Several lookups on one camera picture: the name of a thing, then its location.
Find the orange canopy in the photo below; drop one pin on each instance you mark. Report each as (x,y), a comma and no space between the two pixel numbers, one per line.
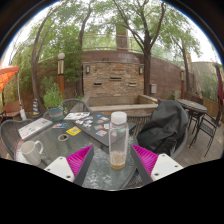
(6,75)

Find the grey chair behind plant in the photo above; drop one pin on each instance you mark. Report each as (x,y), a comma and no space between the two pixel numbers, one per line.
(76,106)

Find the closed maroon umbrella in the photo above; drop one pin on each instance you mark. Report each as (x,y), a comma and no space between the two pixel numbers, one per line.
(220,86)

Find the small round dark table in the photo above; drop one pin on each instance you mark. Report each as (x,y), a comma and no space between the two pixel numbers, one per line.
(192,106)

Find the wooden lamp post with globe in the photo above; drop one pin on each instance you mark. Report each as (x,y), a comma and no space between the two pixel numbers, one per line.
(61,76)

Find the clear bottle with white cap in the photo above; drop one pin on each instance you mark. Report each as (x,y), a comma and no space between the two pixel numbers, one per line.
(118,143)

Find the wall lamp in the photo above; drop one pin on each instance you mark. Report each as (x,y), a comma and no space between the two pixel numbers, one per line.
(140,70)
(88,69)

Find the empty grey mesh chair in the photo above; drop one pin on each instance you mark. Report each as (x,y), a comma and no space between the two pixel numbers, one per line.
(8,133)

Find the wooden bench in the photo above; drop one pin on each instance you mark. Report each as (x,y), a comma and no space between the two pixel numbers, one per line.
(11,109)

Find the white sticker sheet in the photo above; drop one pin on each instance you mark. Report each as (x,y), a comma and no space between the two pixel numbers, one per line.
(76,116)

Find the black jacket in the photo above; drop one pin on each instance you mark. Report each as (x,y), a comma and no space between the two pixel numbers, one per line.
(165,126)

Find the grey wall box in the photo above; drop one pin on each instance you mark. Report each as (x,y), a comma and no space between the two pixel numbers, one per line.
(153,88)

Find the potted green plant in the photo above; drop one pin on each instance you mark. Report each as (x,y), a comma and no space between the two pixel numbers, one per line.
(53,98)

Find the dark laptop with stickers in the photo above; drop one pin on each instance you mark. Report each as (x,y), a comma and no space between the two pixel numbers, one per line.
(95,128)

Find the leaning tree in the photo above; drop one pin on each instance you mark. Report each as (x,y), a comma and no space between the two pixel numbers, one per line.
(35,73)

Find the yellow card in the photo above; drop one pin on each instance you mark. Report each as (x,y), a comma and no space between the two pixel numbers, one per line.
(73,131)

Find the forked tree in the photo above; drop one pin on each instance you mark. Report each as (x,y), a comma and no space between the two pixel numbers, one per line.
(147,70)

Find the grey chair holding jacket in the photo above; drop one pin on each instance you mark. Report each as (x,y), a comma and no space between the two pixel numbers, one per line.
(136,122)

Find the black metal chair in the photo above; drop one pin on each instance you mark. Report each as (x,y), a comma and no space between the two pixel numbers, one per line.
(208,128)

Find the yellow blue striped cone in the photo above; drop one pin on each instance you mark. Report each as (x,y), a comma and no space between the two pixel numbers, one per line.
(36,108)

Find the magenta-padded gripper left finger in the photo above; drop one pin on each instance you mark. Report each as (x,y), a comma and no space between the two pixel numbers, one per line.
(61,166)

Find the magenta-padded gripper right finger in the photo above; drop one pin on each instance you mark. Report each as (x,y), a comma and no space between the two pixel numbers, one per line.
(163,165)

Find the silver laptop with stickers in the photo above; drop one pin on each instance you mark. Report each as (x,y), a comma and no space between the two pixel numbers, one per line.
(35,127)

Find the small colourful sticker card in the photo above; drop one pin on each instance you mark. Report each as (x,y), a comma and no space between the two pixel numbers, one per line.
(60,125)

